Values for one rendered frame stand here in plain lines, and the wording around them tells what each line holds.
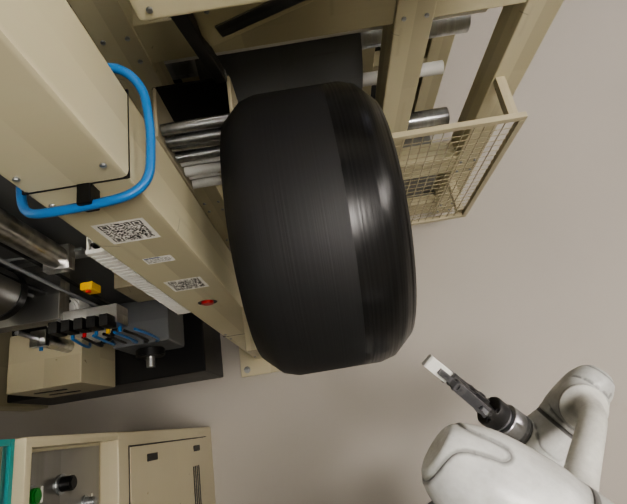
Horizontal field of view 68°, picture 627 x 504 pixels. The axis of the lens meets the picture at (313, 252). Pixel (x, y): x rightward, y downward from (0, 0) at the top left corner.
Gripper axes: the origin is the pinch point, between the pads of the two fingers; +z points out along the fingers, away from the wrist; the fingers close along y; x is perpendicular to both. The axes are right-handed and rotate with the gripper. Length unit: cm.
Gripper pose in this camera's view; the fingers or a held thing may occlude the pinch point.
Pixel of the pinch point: (437, 368)
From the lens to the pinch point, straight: 116.6
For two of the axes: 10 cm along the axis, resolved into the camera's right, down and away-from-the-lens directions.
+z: -7.7, -6.2, -1.2
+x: 6.4, -7.6, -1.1
